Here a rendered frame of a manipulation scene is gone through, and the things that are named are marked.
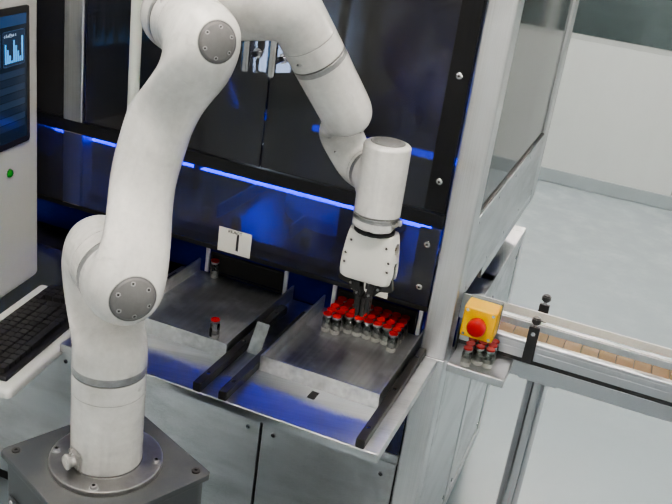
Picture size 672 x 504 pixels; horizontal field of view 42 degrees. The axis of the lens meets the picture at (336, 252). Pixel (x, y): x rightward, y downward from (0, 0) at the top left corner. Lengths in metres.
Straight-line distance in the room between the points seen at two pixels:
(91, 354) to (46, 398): 1.18
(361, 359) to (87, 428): 0.67
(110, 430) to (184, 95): 0.56
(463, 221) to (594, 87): 4.63
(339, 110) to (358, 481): 1.07
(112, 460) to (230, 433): 0.81
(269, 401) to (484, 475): 1.56
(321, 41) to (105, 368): 0.60
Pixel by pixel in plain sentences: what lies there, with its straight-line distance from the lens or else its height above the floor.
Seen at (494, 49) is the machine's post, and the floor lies 1.56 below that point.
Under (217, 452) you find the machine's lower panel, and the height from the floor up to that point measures 0.43.
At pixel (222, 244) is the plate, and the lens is 2.07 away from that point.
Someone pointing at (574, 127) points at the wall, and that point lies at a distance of 6.48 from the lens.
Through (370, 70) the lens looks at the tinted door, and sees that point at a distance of 1.83.
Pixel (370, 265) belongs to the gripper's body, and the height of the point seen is 1.20.
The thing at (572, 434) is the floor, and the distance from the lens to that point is 3.55.
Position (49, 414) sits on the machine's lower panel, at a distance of 2.62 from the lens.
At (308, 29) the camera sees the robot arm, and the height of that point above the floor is 1.61.
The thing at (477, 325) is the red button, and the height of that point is 1.01.
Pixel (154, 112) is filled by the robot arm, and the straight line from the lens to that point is 1.29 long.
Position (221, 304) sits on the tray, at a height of 0.88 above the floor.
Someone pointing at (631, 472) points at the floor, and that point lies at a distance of 3.45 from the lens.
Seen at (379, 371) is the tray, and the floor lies 0.88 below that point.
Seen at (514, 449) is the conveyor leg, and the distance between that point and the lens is 2.21.
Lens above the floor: 1.83
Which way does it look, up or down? 23 degrees down
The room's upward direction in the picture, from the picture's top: 8 degrees clockwise
